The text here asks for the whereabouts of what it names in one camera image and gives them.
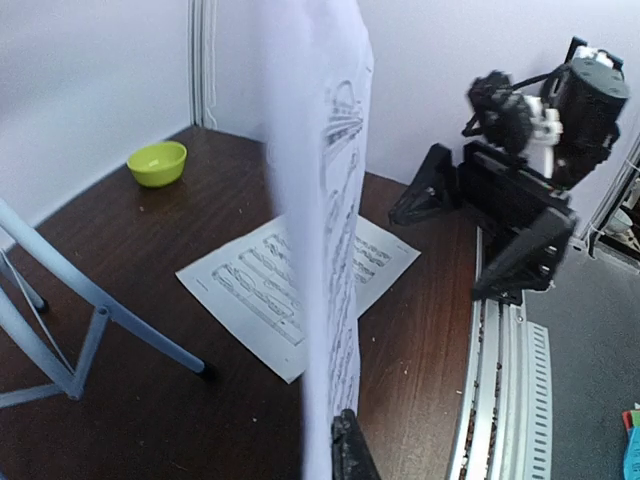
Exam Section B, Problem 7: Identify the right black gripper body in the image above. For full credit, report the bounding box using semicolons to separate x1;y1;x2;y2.
457;141;573;237

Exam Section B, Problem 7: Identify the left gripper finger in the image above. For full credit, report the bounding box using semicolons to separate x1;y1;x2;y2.
331;409;381;480

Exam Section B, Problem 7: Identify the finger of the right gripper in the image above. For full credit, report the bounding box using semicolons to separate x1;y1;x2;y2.
388;143;460;225
472;207;577;303

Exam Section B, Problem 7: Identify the purple sheet music page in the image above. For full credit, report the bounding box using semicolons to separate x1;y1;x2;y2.
259;1;374;479

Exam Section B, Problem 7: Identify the white sheet music page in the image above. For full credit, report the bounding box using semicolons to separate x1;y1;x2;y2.
174;212;422;385

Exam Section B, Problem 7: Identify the light blue music stand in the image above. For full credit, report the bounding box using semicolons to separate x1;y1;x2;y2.
1;201;220;423

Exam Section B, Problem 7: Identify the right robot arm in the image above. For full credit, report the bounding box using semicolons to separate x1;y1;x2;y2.
389;38;630;304

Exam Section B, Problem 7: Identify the yellow-green bowl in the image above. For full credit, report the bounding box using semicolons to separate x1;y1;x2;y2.
126;141;187;188

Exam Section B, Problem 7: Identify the right aluminium corner post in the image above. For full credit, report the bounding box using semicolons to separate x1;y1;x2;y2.
188;0;218;130

